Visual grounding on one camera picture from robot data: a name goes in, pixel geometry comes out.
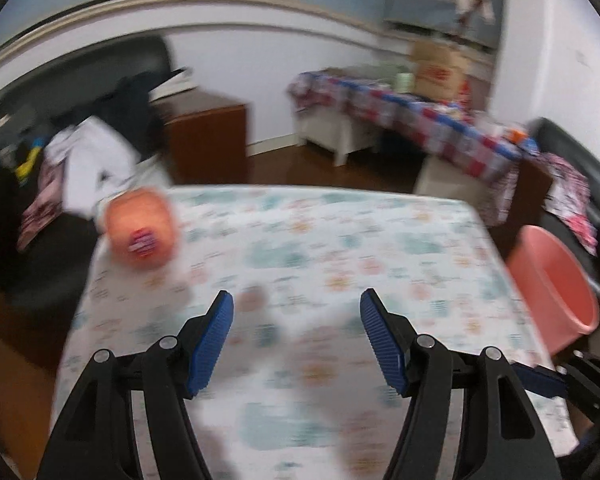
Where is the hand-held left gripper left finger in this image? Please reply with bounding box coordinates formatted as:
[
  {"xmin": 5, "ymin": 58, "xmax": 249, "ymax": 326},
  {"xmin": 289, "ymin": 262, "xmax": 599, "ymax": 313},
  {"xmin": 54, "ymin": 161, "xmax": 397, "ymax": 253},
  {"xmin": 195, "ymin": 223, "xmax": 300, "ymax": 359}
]
[{"xmin": 37, "ymin": 290, "xmax": 235, "ymax": 480}]

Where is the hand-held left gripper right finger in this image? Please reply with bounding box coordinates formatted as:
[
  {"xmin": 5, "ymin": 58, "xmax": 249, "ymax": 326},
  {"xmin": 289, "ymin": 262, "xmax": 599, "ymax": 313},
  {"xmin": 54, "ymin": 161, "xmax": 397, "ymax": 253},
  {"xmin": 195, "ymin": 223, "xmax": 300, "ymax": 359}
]
[{"xmin": 360, "ymin": 288, "xmax": 563, "ymax": 480}]

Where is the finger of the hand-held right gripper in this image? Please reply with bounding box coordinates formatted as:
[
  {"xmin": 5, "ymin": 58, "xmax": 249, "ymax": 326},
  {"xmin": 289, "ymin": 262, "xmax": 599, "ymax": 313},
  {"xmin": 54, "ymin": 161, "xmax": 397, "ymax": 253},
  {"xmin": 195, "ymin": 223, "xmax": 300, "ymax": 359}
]
[{"xmin": 510, "ymin": 362, "xmax": 571, "ymax": 400}]

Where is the pink plastic bucket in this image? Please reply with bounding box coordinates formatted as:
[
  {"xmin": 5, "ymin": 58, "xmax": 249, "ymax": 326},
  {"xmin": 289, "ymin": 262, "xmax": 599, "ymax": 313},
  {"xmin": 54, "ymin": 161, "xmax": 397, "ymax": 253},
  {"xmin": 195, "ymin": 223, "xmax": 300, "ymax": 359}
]
[{"xmin": 505, "ymin": 225, "xmax": 600, "ymax": 356}]

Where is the floral tablecloth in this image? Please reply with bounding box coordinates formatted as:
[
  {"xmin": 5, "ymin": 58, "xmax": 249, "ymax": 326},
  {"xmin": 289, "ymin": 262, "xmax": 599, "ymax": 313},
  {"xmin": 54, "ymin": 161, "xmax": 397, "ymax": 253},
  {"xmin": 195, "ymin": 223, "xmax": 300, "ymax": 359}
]
[{"xmin": 55, "ymin": 185, "xmax": 581, "ymax": 480}]

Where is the red apple with sticker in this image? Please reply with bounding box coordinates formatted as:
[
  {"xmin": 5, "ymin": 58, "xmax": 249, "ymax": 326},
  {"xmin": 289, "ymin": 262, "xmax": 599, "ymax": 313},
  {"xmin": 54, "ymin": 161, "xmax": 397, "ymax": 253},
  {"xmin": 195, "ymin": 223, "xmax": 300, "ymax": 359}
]
[{"xmin": 101, "ymin": 186, "xmax": 178, "ymax": 271}]

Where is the pink floral cloth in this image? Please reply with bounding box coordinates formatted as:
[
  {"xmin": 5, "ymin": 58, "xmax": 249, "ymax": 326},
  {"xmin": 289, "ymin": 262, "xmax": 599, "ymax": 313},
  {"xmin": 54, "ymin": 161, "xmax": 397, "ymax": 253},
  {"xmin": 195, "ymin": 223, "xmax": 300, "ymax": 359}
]
[{"xmin": 562, "ymin": 205, "xmax": 600, "ymax": 256}]

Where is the white red patterned cloth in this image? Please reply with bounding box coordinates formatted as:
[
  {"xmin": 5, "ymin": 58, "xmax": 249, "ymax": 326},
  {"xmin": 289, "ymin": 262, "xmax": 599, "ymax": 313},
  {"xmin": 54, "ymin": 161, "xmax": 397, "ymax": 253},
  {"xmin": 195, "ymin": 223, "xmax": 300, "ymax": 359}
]
[{"xmin": 480, "ymin": 170, "xmax": 518, "ymax": 226}]

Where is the plaid shirt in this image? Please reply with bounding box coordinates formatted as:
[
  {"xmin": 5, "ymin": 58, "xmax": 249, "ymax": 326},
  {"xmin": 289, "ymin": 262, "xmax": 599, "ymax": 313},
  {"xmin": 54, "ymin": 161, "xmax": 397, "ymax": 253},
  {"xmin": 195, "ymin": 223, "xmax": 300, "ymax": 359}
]
[{"xmin": 542, "ymin": 152, "xmax": 591, "ymax": 201}]

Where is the brown wooden side table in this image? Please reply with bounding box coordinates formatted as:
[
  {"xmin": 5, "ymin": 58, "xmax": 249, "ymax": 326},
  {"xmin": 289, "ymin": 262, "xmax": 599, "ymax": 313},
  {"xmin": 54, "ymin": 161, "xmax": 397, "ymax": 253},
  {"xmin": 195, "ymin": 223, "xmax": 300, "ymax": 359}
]
[{"xmin": 152, "ymin": 89, "xmax": 248, "ymax": 186}]

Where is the white garment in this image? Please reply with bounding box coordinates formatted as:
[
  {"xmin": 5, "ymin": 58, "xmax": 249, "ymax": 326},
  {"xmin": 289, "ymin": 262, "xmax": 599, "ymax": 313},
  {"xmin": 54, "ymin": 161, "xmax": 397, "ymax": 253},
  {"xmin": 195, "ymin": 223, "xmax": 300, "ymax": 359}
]
[{"xmin": 47, "ymin": 116, "xmax": 136, "ymax": 218}]

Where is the pink patterned cloth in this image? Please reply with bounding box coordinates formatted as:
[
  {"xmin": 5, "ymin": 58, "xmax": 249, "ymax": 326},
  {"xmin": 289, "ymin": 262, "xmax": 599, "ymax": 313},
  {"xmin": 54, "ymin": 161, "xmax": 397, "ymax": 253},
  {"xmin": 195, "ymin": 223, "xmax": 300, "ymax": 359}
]
[{"xmin": 17, "ymin": 160, "xmax": 68, "ymax": 251}]

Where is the white low table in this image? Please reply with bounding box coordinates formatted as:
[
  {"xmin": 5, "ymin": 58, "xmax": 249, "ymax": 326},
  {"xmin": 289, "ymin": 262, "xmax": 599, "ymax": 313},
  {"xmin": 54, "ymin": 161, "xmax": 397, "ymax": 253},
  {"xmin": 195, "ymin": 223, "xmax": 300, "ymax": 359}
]
[{"xmin": 295, "ymin": 110, "xmax": 473, "ymax": 196}]

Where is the checkered tablecloth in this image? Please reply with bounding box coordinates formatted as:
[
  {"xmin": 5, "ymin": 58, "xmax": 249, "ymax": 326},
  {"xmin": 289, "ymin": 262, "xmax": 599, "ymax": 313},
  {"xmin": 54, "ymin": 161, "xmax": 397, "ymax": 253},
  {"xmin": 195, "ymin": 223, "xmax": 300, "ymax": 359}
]
[{"xmin": 286, "ymin": 71, "xmax": 523, "ymax": 181}]

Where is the black leather armchair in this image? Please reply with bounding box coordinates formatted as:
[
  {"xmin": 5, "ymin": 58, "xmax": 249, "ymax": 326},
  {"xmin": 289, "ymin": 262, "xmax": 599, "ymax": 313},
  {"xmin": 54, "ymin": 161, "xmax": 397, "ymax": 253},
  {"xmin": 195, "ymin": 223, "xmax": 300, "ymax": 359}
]
[{"xmin": 485, "ymin": 117, "xmax": 600, "ymax": 301}]

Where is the dark navy garment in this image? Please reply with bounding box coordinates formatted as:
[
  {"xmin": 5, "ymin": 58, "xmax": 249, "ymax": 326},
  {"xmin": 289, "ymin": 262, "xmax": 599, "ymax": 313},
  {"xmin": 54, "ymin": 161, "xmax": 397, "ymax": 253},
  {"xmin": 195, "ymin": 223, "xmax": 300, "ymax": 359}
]
[{"xmin": 97, "ymin": 67, "xmax": 188, "ymax": 161}]

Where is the yellow and blue cloth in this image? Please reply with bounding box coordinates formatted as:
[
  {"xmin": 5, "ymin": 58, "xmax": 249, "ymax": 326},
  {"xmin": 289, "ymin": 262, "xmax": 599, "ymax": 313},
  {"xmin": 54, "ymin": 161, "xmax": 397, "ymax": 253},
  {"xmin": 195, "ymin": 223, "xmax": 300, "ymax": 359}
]
[{"xmin": 15, "ymin": 137, "xmax": 46, "ymax": 181}]

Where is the white folded cloth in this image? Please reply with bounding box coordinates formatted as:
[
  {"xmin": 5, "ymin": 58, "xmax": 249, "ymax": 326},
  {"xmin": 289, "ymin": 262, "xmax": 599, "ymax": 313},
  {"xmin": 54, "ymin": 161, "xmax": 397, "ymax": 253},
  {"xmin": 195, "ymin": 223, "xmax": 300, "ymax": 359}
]
[{"xmin": 152, "ymin": 72, "xmax": 196, "ymax": 98}]

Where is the brown paper bag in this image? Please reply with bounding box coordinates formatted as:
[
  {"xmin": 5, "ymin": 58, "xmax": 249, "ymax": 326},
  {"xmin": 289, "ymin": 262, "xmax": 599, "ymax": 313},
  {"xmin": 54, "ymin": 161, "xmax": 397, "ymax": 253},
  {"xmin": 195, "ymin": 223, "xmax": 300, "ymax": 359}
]
[{"xmin": 410, "ymin": 40, "xmax": 468, "ymax": 101}]

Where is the grey garment on sofa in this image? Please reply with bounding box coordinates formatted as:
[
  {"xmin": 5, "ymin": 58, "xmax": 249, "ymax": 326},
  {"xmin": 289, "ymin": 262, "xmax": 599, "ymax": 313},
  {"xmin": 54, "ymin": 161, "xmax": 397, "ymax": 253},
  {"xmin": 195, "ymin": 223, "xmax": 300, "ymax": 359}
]
[{"xmin": 0, "ymin": 105, "xmax": 46, "ymax": 161}]

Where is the black leather sofa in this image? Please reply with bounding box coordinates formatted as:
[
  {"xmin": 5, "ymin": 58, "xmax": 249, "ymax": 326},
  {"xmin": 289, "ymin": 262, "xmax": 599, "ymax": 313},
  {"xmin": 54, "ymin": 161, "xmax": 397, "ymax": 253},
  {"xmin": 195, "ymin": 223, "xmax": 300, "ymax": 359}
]
[{"xmin": 0, "ymin": 35, "xmax": 191, "ymax": 306}]

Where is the wooden coat rack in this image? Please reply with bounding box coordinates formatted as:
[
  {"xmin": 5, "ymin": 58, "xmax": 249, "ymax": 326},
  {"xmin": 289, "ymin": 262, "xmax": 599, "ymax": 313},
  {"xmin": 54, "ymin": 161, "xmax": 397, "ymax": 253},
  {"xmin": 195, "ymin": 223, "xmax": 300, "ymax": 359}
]
[{"xmin": 455, "ymin": 0, "xmax": 481, "ymax": 41}]

